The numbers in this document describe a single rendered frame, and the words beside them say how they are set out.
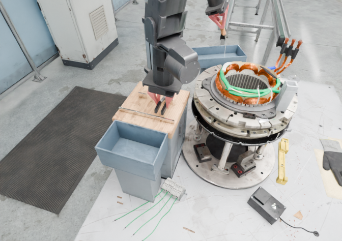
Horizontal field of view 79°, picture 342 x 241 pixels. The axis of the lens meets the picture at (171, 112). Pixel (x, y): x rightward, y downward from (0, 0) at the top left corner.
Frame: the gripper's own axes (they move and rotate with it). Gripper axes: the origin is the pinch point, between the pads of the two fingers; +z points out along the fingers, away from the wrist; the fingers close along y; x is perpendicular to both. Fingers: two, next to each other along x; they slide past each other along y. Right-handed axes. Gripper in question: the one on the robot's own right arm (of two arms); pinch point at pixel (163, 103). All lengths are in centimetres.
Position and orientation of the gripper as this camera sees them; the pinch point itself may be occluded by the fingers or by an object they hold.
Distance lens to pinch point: 62.2
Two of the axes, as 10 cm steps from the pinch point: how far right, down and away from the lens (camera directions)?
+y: 9.5, 2.5, -1.8
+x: 3.1, -6.8, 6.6
